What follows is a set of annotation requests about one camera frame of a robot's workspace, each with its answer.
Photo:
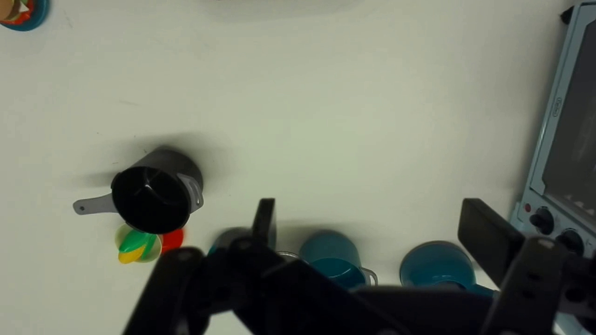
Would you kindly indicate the light blue toaster oven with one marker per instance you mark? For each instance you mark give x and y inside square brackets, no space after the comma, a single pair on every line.
[559,155]

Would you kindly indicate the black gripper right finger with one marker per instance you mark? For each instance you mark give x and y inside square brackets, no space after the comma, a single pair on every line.
[533,280]

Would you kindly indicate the toy corn cob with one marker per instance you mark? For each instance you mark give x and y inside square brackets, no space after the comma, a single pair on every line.
[138,246]

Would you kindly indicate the black toy saucepan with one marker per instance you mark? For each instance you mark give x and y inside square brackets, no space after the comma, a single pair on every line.
[151,198]

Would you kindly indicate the teal bowl right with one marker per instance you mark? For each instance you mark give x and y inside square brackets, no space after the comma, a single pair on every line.
[434,263]

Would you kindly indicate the red toy plate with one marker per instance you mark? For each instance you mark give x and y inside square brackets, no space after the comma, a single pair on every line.
[173,239]

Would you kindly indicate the blue toy pot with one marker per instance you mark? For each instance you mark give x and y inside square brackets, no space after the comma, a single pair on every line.
[326,246]

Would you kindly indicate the toy burger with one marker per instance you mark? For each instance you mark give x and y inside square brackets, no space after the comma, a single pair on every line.
[11,12]

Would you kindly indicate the small blue toy plate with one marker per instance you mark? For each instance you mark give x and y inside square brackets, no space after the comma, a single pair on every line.
[39,14]

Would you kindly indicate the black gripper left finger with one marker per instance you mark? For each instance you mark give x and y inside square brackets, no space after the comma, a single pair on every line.
[173,291]

